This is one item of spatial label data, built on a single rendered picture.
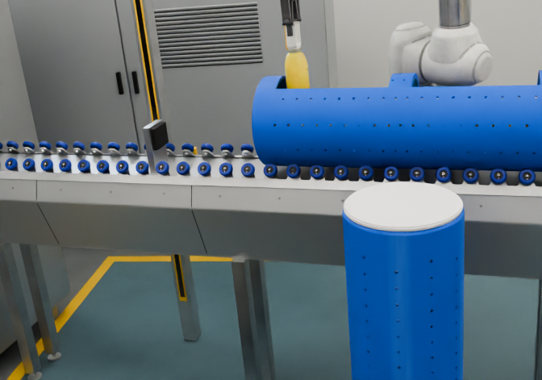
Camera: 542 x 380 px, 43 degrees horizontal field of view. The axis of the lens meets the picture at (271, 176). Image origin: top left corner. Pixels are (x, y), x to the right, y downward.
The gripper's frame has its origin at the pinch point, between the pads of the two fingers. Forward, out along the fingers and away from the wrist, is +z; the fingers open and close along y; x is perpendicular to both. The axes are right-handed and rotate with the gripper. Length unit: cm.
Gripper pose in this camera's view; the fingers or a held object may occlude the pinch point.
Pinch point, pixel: (293, 35)
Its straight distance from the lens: 211.0
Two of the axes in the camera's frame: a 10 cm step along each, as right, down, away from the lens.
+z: 1.0, 9.3, 3.5
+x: 9.5, 0.1, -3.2
